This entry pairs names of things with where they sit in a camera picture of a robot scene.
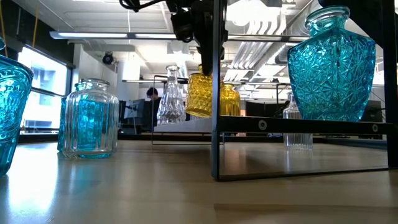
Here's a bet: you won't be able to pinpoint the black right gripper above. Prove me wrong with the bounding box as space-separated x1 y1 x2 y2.
190 0 229 77

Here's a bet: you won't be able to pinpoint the yellow hobnail glass vase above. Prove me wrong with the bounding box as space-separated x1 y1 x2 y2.
185 63 215 118

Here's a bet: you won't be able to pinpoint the yellow ribbed glass jar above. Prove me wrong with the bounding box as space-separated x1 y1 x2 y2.
220 83 242 117

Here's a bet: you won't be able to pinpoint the clear diamond-cut tall vase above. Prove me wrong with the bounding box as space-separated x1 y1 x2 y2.
156 64 187 125

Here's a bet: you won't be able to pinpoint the teal star-cut glass vase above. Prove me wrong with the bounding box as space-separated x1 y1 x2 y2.
286 5 377 123

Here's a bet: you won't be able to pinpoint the teal quilted glass vase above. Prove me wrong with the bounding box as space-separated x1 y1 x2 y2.
57 82 108 156

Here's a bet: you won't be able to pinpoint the white ceiling pipes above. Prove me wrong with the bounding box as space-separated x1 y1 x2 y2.
228 18 289 82

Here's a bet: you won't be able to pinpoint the person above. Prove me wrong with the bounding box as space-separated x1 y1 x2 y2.
278 100 290 118
145 86 162 129

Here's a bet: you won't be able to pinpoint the black office partition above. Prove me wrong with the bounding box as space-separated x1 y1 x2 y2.
245 101 292 118

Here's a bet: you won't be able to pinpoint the grey angled desk monitor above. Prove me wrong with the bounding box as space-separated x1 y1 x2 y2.
123 98 146 120

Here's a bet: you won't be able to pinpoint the long ceiling light strip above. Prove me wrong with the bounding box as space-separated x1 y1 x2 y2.
49 30 312 44

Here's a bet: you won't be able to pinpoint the clear ribbed square decanter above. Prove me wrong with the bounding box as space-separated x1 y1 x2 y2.
282 91 314 152

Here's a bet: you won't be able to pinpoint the clear ribbed glass jar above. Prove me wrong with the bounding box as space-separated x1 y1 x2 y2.
58 78 121 161

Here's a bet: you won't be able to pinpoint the bright office window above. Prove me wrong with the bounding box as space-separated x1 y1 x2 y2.
17 46 68 135

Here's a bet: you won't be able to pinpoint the black desk monitor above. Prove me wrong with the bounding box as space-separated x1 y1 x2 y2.
362 100 383 123

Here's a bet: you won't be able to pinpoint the teal embossed glass vase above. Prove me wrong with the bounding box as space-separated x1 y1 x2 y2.
0 55 34 177

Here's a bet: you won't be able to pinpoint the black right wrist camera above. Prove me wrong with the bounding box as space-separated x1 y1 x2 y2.
170 8 196 44

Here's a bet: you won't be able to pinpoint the black aluminium table frame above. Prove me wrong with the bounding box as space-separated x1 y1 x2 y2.
15 132 389 151

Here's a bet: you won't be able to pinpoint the wooden shelf with black frame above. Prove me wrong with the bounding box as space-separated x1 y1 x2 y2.
151 0 398 182

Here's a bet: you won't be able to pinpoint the silver ventilation duct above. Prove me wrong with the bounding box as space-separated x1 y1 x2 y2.
275 0 312 65

